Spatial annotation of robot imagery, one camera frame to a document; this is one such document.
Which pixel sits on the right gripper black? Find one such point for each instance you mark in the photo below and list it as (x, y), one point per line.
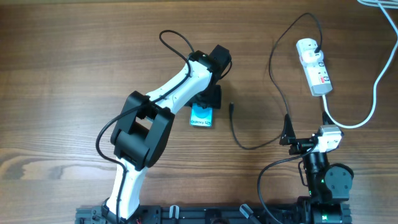
(289, 137)

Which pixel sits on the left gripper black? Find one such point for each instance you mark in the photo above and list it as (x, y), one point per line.
(214, 102)

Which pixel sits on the teal screen smartphone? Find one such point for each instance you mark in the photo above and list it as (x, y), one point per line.
(201, 117)

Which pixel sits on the white power strip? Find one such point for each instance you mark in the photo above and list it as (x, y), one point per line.
(317, 75)

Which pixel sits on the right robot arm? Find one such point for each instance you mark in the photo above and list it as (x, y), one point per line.
(328, 184)

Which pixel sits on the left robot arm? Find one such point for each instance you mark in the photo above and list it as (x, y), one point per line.
(142, 131)

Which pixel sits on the white charger adapter plug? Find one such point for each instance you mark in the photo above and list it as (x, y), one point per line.
(310, 57)

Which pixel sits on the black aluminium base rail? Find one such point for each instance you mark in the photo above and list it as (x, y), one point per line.
(284, 213)

